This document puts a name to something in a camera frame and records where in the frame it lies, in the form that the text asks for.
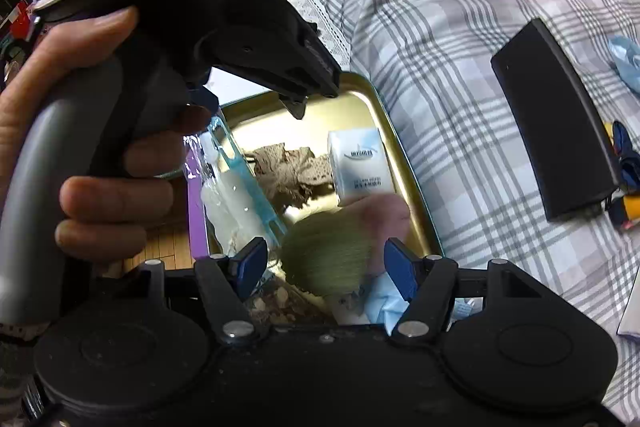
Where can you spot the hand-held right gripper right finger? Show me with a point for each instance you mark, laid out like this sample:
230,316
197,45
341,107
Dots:
400,270

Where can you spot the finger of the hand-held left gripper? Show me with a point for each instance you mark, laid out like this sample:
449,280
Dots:
296,108

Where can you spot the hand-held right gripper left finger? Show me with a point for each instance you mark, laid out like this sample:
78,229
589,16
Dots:
252,258

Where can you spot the light blue mask packet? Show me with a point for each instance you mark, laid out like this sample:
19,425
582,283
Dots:
380,303

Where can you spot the clear plastic zip bag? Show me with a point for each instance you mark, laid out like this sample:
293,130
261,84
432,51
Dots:
225,202

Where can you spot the green haired doll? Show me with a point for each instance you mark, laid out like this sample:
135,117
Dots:
320,252

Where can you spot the cream lace bow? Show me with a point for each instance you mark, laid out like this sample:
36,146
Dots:
295,177

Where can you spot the gold tin tray teal rim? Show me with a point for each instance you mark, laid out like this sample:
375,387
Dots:
370,107

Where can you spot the white tissue pack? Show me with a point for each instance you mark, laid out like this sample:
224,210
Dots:
360,167

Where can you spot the person's left hand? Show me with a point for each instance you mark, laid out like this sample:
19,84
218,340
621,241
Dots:
115,202

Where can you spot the white lace table runner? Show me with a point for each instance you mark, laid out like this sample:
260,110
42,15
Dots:
310,7

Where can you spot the grey plaid bed sheet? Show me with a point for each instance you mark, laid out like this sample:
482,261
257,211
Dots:
450,57

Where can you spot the black rectangular case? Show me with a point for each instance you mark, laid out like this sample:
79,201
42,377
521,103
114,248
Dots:
555,122

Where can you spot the white paper sheet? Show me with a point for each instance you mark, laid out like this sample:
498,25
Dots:
631,312

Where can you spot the blue and yellow fabric item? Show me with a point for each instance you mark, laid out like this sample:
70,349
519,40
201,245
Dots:
627,157

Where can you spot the blue face mask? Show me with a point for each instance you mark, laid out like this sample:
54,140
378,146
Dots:
627,67

